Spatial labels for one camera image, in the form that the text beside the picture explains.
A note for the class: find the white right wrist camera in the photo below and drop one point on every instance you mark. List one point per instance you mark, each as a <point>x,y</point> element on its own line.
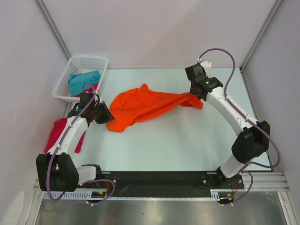
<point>206,64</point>

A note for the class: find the teal t shirt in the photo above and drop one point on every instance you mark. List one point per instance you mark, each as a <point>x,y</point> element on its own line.
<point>81,82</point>

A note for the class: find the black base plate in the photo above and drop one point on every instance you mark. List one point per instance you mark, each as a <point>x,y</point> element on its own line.
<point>175,183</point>

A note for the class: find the aluminium frame rail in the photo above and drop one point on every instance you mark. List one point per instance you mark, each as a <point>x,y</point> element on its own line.
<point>269,181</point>

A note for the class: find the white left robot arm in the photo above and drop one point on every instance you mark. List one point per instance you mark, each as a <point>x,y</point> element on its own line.
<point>55,169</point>

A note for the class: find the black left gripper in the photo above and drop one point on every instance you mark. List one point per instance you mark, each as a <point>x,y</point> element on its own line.
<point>108,116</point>

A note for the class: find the white plastic mesh basket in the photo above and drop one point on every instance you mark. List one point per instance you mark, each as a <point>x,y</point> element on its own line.
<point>81,73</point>

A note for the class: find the white slotted cable duct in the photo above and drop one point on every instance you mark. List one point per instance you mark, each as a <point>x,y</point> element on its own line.
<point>97,196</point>

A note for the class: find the pink t shirt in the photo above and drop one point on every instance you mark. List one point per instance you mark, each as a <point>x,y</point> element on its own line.
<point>90,90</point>

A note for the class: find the folded red t shirt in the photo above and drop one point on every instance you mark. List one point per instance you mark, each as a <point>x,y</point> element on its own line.
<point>57,132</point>

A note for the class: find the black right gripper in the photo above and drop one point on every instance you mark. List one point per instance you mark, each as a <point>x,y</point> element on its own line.
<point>207,78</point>

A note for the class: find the orange t shirt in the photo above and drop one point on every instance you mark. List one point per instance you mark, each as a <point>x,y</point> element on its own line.
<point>142,104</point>

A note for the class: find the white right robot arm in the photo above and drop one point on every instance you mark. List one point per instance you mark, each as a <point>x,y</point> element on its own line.
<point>251,141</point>

